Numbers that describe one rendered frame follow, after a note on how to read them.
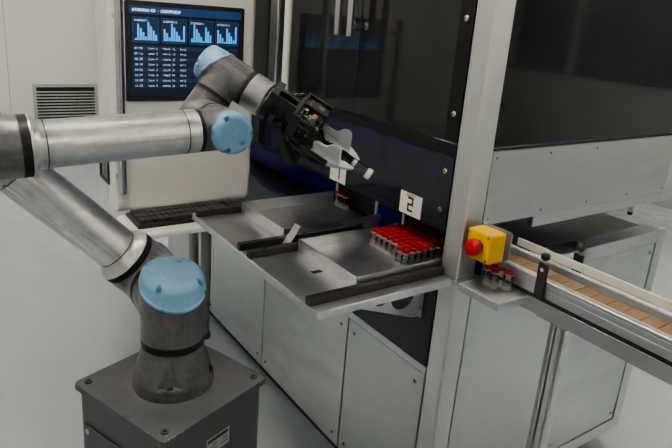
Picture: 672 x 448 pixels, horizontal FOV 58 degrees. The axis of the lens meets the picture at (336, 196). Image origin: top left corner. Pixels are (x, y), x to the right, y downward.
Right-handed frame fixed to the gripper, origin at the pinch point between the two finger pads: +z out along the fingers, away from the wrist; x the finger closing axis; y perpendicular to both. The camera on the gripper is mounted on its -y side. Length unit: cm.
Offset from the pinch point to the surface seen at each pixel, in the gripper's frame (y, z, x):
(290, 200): -69, -10, 31
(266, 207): -69, -15, 24
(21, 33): -385, -329, 231
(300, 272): -37.4, 4.4, -6.2
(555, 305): -15, 57, 11
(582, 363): -68, 99, 40
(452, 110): -4.1, 13.3, 34.8
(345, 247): -45.4, 11.2, 12.2
